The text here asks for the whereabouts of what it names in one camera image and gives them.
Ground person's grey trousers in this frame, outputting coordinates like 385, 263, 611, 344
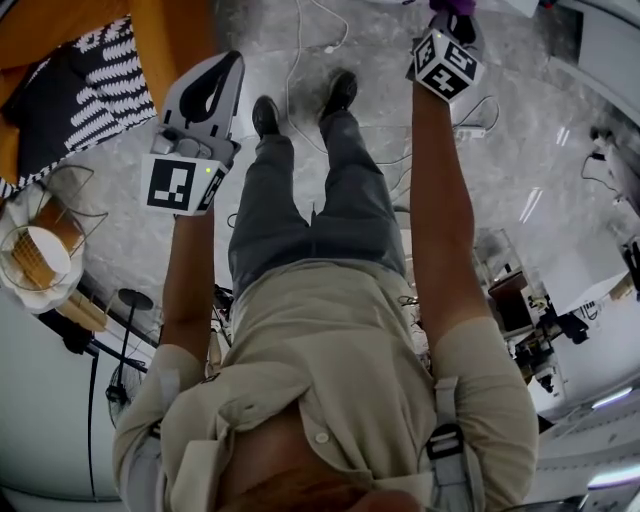
227, 107, 409, 301

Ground purple fluffy cloth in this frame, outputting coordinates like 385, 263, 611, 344
428, 0, 476, 19

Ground black floor fan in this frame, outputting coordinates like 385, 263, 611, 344
104, 287, 154, 431

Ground person's left forearm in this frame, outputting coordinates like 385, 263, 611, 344
158, 212, 216, 351

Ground white power cable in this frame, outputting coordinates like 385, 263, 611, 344
285, 0, 401, 166

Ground gold wire round chair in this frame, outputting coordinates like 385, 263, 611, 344
0, 164, 110, 315

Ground person's black shoe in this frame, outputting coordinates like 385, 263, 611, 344
317, 69, 359, 121
251, 95, 281, 139

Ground dark wooden cabinet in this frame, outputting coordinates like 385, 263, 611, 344
487, 269, 531, 336

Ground white square cabinet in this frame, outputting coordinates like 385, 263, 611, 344
542, 272, 635, 321

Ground person's left black shoe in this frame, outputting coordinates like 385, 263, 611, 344
251, 95, 281, 139

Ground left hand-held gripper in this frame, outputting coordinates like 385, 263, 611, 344
141, 49, 245, 217

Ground tan wooden bench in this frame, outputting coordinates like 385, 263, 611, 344
62, 287, 109, 334

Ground black cable bundle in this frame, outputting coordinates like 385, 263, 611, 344
212, 284, 236, 346

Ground person's beige shirt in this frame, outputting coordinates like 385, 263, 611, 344
112, 259, 541, 512

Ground wire basket with cushion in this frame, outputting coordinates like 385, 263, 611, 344
0, 192, 86, 315

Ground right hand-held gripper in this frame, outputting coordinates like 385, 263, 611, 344
405, 12, 486, 104

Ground person's right black shoe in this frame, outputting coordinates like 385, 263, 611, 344
317, 69, 359, 121

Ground black white patterned blanket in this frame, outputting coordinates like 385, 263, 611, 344
0, 14, 159, 199

